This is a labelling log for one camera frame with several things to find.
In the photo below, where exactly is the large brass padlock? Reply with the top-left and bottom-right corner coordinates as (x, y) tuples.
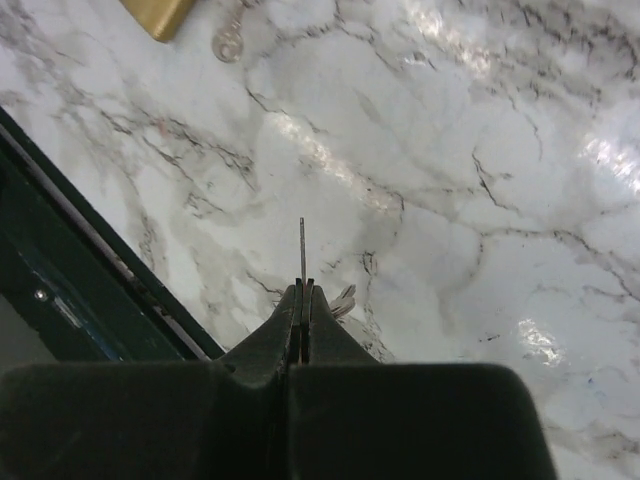
(120, 0), (196, 43)

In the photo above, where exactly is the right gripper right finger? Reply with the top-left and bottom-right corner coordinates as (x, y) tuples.
(287, 284), (557, 479)

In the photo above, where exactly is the yellow padlock key bunch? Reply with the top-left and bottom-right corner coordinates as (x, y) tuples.
(299, 217), (356, 319)

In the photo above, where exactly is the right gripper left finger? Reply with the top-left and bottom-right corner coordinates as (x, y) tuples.
(1, 283), (303, 479)

